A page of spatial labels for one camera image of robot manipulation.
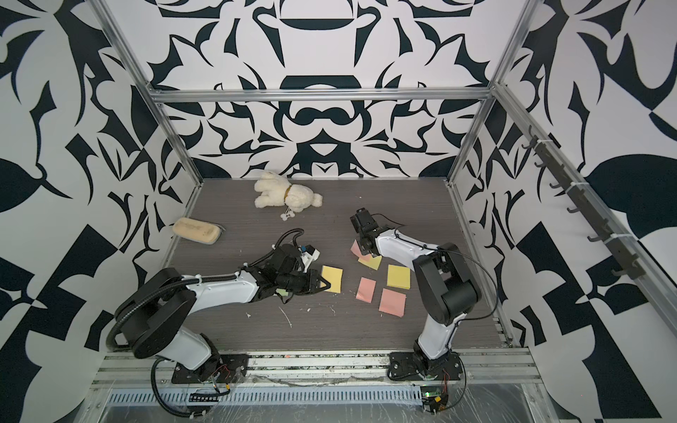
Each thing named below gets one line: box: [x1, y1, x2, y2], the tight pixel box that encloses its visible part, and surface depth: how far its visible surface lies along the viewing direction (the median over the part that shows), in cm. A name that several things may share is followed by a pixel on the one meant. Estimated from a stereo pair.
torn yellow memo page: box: [357, 253, 383, 271], surface depth 96 cm
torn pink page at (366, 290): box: [355, 276, 377, 304], surface depth 91 cm
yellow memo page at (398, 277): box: [386, 264, 411, 290], surface depth 93 cm
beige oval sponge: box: [172, 216, 222, 245], surface depth 101 cm
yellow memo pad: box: [319, 264, 343, 294], surface depth 87 cm
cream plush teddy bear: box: [253, 170, 323, 213], surface depth 107 cm
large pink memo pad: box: [378, 288, 407, 319], surface depth 87 cm
